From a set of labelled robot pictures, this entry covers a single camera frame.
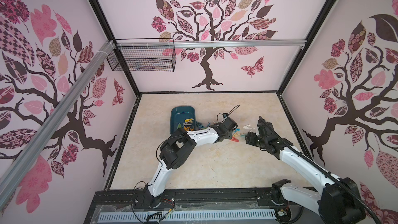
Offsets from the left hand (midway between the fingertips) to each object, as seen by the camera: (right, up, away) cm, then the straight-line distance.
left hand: (226, 133), depth 96 cm
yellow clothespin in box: (-26, +7, +7) cm, 28 cm away
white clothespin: (+14, +3, +4) cm, 15 cm away
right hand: (+12, 0, -10) cm, 15 cm away
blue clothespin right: (+7, +2, +2) cm, 8 cm away
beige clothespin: (+6, -1, 0) cm, 6 cm away
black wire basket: (-53, +49, -1) cm, 72 cm away
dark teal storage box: (-32, +11, +11) cm, 36 cm away
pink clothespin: (+5, -4, -1) cm, 7 cm away
